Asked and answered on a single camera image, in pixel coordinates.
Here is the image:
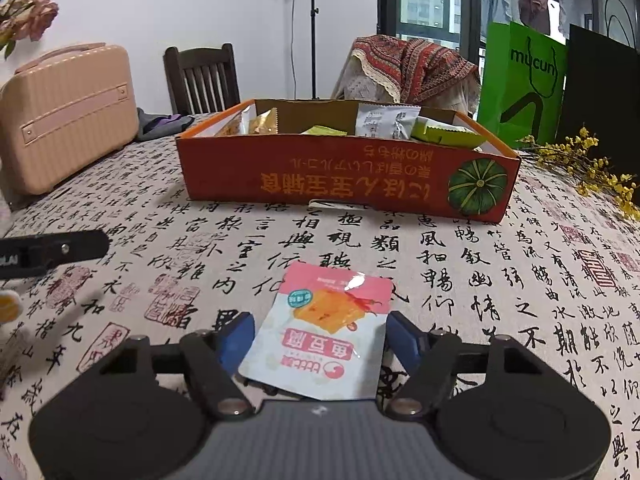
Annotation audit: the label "pink white tofu snack packet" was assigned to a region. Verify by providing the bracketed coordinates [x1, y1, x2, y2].
[239, 262, 393, 401]

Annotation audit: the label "white gold oat crisp packet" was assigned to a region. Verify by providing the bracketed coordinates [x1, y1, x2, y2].
[216, 104, 256, 136]

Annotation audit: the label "green white snack bar packet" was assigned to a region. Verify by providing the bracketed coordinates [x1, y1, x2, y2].
[302, 125, 348, 136]

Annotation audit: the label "pink small suitcase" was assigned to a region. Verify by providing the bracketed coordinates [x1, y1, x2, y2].
[1, 42, 139, 196]

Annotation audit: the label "calligraphy print tablecloth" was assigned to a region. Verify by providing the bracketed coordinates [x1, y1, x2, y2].
[1, 138, 639, 479]

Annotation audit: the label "orange cardboard pumpkin box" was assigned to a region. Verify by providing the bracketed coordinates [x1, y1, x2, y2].
[176, 99, 521, 223]

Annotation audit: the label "grey purple folded cloth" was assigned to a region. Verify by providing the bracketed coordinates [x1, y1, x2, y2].
[137, 107, 194, 142]

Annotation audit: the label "pale green snack packet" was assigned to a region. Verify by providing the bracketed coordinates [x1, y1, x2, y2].
[411, 116, 485, 150]

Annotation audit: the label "white grey snack packet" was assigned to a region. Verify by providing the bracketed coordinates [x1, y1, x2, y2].
[355, 103, 421, 140]

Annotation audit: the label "dried pink roses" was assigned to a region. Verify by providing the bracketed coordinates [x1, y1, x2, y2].
[1, 0, 60, 58]

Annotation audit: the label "yellow dried flower branch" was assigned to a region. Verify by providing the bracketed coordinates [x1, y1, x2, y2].
[516, 126, 639, 222]

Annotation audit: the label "dark wooden chair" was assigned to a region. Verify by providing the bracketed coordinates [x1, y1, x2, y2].
[163, 44, 241, 115]

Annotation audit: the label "red patterned blanket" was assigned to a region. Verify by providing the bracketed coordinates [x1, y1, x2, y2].
[350, 35, 480, 104]

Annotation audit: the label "green paper shopping bag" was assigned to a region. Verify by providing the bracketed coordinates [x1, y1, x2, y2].
[477, 22, 567, 148]

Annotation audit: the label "black paper shopping bag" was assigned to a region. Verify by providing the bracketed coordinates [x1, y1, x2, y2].
[556, 25, 639, 174]

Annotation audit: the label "studio lamp on stand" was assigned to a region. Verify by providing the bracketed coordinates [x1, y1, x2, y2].
[269, 0, 322, 101]

